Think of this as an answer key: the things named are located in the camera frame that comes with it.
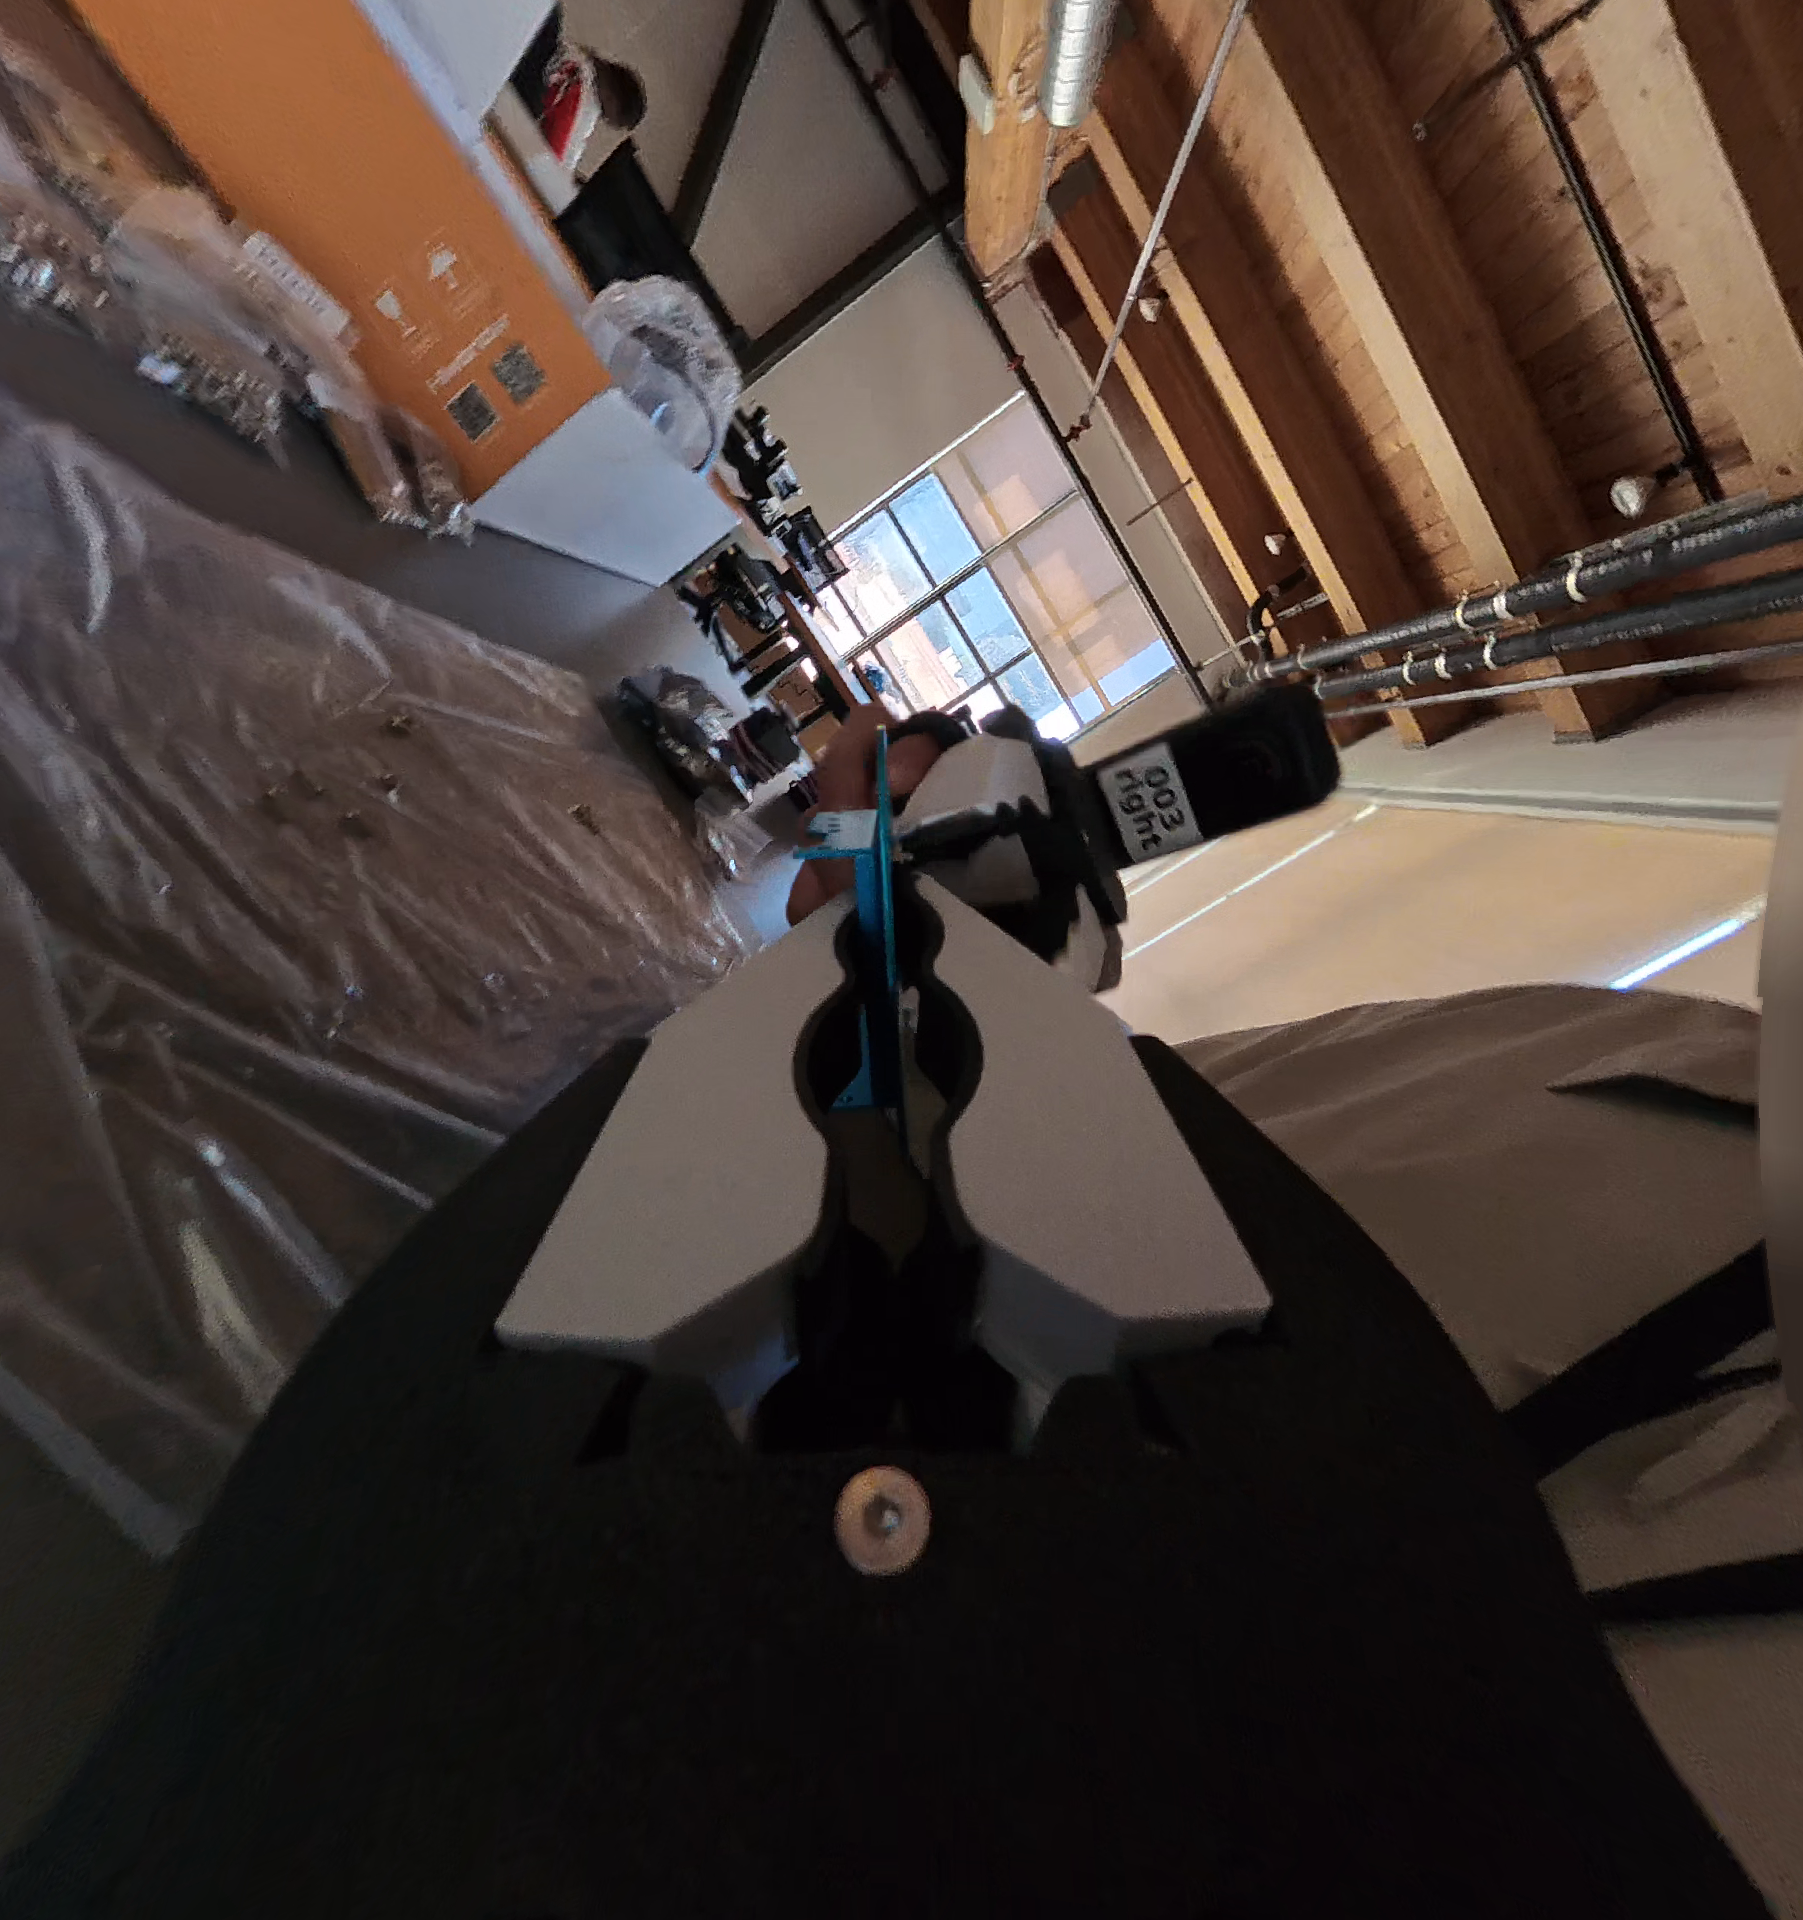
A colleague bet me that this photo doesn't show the orange and white cardboard box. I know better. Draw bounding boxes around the orange and white cardboard box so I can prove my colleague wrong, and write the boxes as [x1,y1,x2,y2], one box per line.
[69,0,748,588]

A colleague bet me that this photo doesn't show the person's right hand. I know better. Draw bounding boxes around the person's right hand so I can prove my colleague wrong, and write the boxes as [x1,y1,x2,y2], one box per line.
[788,715,974,924]

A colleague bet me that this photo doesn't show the pile of screw bags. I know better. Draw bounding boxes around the pile of screw bags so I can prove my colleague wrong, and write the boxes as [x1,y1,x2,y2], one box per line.
[0,149,480,539]

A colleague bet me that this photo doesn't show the large grid window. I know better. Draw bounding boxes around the large grid window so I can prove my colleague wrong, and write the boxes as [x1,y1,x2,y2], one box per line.
[817,398,1192,733]

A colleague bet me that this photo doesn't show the workbench with dark equipment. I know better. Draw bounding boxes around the workbench with dark equipment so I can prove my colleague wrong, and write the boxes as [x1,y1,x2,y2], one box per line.
[676,398,857,706]

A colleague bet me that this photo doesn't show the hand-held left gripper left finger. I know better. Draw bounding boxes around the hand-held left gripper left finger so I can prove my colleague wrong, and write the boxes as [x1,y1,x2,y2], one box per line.
[493,891,903,1397]

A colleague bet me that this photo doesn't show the silver spiral air duct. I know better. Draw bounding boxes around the silver spiral air duct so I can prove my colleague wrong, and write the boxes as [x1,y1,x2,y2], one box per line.
[1035,0,1130,134]

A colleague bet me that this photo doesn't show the bag of dark servo parts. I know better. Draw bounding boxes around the bag of dark servo parts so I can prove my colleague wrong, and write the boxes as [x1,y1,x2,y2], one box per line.
[614,667,801,891]

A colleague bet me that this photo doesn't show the black insulated ceiling pipe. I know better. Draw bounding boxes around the black insulated ceiling pipe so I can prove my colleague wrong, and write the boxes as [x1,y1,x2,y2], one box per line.
[1217,562,1803,711]
[1253,480,1803,651]

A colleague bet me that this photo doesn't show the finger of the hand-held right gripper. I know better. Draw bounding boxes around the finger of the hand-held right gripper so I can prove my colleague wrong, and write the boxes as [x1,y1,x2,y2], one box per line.
[901,734,1062,841]
[909,824,1071,901]

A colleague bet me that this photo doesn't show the bubble wrap bundle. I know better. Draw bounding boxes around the bubble wrap bundle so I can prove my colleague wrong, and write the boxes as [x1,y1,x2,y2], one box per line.
[578,274,748,480]

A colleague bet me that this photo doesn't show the grey desk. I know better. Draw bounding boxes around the grey desk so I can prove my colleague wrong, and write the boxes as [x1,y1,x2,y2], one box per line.
[0,0,842,1920]

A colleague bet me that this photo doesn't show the black shoulder strap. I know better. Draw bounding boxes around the black shoulder strap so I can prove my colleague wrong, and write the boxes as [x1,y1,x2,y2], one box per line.
[1509,1244,1803,1629]

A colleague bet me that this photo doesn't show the clear plastic bag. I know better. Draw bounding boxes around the clear plastic bag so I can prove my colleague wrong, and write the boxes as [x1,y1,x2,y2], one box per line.
[0,351,765,1561]

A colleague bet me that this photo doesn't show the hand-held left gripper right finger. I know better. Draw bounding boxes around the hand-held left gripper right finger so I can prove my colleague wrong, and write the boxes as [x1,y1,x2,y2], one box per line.
[909,882,1276,1389]

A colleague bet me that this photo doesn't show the small screws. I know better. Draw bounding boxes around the small screws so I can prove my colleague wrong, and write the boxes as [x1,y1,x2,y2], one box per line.
[260,708,608,845]

